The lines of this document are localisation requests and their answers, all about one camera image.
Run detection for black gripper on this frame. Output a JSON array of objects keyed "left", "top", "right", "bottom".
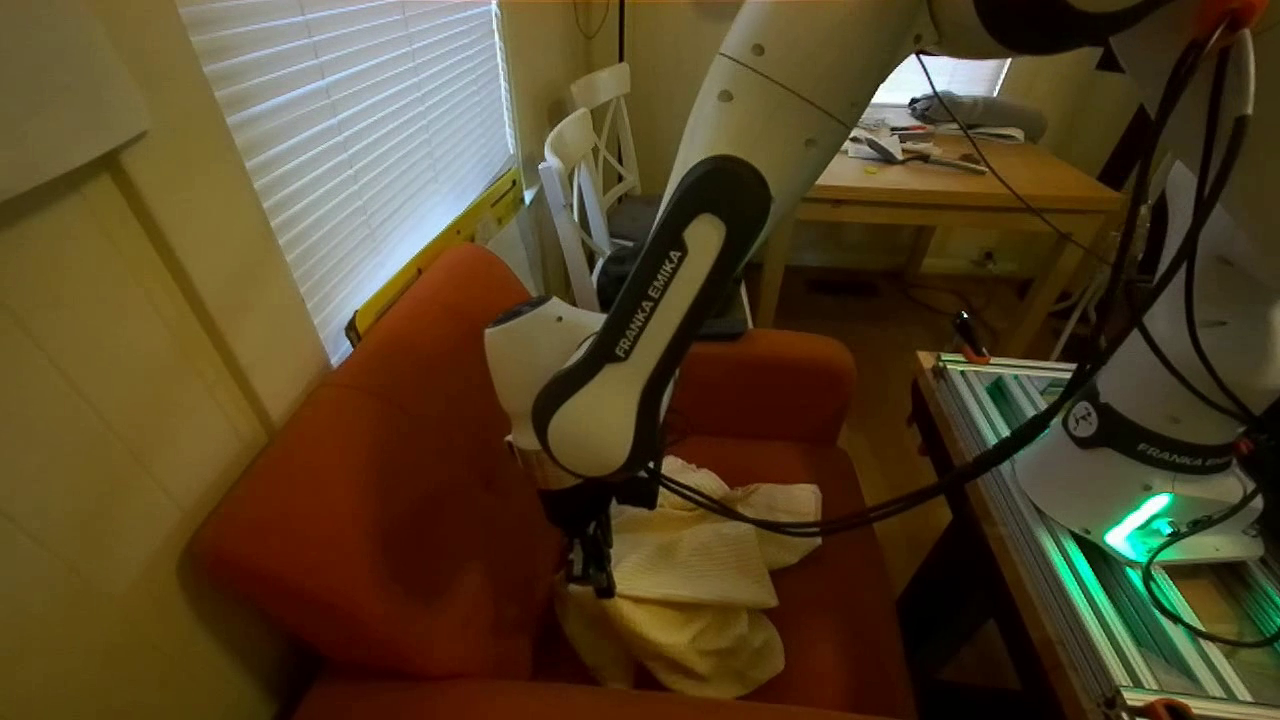
[{"left": 534, "top": 472, "right": 631, "bottom": 598}]

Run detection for yellow white striped towel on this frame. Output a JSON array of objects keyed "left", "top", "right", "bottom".
[{"left": 555, "top": 455, "right": 828, "bottom": 703}]

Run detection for orange upholstered armchair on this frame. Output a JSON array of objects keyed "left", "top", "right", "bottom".
[{"left": 176, "top": 238, "right": 924, "bottom": 720}]

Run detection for yellow spirit level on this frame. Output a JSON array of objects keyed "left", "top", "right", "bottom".
[{"left": 338, "top": 164, "right": 533, "bottom": 351}]

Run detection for red black hand clamp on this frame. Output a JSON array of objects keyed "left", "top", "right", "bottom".
[{"left": 949, "top": 306, "right": 993, "bottom": 368}]

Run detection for white window blinds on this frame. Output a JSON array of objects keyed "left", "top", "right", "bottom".
[{"left": 173, "top": 0, "right": 518, "bottom": 368}]

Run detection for light wooden table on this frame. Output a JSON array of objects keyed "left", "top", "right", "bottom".
[{"left": 750, "top": 102, "right": 1127, "bottom": 357}]

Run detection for bright rear window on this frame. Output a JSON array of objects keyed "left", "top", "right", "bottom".
[{"left": 870, "top": 50, "right": 1016, "bottom": 110}]

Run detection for grey folded cloth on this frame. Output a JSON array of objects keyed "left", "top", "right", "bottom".
[{"left": 906, "top": 88, "right": 1052, "bottom": 142}]

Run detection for aluminium frame robot table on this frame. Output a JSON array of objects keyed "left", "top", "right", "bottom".
[{"left": 910, "top": 349, "right": 1280, "bottom": 720}]

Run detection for thin black hanging cable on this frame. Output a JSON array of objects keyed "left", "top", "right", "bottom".
[{"left": 910, "top": 50, "right": 1134, "bottom": 271}]

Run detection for black looped base cable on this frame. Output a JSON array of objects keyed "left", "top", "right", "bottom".
[{"left": 1134, "top": 485, "right": 1280, "bottom": 652}]

